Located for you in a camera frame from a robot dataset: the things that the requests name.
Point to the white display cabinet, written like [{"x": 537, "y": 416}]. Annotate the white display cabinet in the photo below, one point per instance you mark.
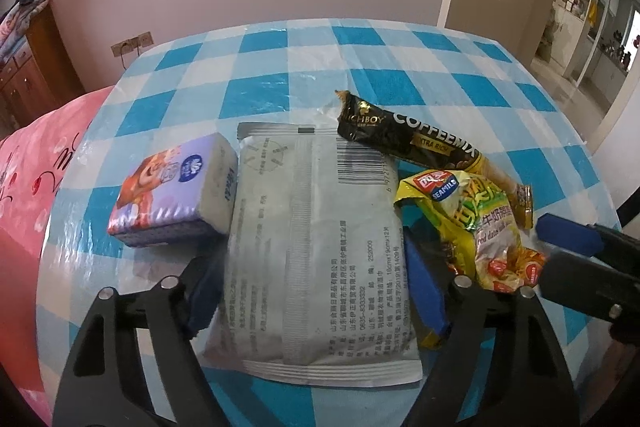
[{"x": 575, "y": 42}]

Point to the black coffee stick packet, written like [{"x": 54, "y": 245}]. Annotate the black coffee stick packet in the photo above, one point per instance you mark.
[{"x": 410, "y": 127}]

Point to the pink heart blanket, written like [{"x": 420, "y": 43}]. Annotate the pink heart blanket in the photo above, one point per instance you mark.
[{"x": 30, "y": 182}]

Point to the purple tissue pack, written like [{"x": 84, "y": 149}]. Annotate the purple tissue pack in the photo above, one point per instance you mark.
[{"x": 165, "y": 187}]

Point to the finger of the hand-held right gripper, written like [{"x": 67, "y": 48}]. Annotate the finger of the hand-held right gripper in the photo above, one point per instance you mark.
[
  {"x": 585, "y": 282},
  {"x": 565, "y": 232}
]

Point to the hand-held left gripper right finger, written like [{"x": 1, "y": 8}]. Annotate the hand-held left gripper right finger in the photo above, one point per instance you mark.
[{"x": 425, "y": 287}]

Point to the folded pink blankets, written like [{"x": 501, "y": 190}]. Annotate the folded pink blankets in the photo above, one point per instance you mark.
[{"x": 15, "y": 27}]

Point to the wall socket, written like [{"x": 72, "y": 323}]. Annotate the wall socket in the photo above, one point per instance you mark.
[{"x": 132, "y": 43}]

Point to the yellow hanging cloth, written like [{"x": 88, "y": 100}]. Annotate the yellow hanging cloth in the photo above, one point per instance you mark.
[{"x": 594, "y": 12}]

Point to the grey printed packet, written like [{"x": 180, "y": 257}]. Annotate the grey printed packet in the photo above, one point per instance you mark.
[{"x": 310, "y": 232}]

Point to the blue checkered tablecloth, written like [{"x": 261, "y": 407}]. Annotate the blue checkered tablecloth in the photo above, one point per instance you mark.
[{"x": 350, "y": 57}]

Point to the yellow snack packet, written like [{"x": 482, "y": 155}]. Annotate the yellow snack packet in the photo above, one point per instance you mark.
[{"x": 475, "y": 217}]

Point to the wooden cabinet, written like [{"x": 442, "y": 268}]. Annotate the wooden cabinet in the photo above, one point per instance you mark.
[{"x": 40, "y": 67}]

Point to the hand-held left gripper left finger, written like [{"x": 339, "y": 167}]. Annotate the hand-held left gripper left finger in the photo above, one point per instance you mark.
[{"x": 202, "y": 297}]

